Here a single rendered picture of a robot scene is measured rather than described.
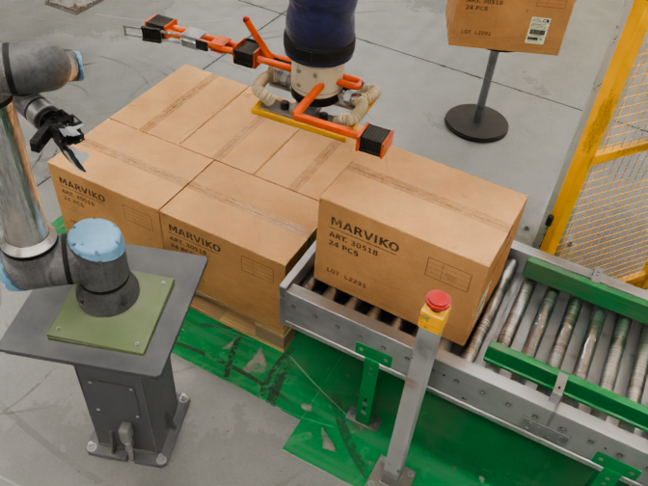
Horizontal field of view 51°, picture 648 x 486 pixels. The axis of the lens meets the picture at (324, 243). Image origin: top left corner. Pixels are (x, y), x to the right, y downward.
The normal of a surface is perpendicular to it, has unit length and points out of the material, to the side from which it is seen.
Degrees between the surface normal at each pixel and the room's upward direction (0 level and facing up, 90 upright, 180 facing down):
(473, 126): 0
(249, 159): 0
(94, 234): 7
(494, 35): 90
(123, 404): 90
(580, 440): 90
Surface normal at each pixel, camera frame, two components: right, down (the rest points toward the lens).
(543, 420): -0.47, 0.59
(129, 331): 0.09, -0.67
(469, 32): -0.08, 0.69
